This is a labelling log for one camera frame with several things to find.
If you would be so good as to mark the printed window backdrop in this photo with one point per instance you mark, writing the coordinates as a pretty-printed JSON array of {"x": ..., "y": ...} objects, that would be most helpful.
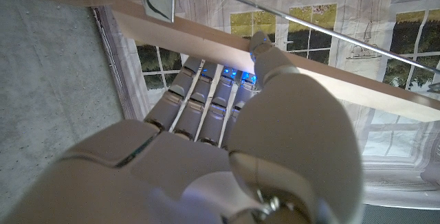
[{"x": 395, "y": 141}]

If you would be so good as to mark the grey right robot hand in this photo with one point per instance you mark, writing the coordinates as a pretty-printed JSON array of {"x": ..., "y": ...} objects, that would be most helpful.
[{"x": 292, "y": 141}]

